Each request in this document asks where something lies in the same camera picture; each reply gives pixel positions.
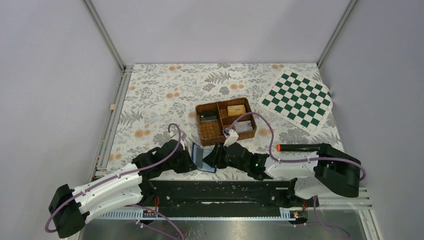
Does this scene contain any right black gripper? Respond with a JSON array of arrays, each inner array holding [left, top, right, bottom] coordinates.
[[202, 141, 249, 173]]

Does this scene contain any blue leather card holder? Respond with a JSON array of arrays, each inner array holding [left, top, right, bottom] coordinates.
[[191, 142, 217, 173]]

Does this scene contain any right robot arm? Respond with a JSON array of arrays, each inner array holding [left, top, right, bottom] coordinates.
[[192, 142, 366, 206]]

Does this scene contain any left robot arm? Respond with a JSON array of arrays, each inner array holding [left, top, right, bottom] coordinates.
[[48, 139, 197, 239]]

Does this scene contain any grey card stack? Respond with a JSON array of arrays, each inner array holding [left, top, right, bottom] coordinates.
[[233, 120, 254, 133]]

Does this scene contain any tan card box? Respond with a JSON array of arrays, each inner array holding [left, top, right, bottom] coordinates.
[[227, 104, 246, 117]]

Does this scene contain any woven wicker divided basket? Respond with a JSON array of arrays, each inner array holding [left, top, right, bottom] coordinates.
[[195, 97, 257, 147]]

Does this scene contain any floral table mat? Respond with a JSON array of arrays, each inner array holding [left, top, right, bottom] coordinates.
[[103, 62, 353, 182]]

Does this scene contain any black marker orange cap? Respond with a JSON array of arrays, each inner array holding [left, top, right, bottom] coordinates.
[[276, 143, 322, 152]]

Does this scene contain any green white chessboard mat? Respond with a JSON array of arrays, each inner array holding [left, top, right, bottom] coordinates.
[[258, 68, 333, 134]]

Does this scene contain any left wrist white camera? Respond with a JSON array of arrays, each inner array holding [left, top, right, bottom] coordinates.
[[169, 132, 185, 142]]

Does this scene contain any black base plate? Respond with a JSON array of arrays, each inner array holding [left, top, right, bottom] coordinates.
[[90, 178, 319, 219]]

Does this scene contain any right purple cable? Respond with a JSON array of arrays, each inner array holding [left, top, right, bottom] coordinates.
[[223, 111, 367, 239]]

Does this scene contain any aluminium frame rail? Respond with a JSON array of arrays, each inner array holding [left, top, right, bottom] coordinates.
[[72, 64, 160, 220]]

